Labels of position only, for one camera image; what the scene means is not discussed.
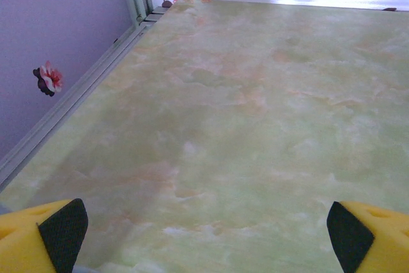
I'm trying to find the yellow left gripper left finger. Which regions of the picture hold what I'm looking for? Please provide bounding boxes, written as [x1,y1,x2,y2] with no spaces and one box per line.
[0,198,89,273]

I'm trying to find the aluminium table side rail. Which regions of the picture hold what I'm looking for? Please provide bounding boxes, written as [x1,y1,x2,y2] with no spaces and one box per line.
[0,6,169,187]

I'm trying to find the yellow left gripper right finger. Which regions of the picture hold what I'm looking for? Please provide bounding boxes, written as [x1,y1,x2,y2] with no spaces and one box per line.
[326,201,409,273]

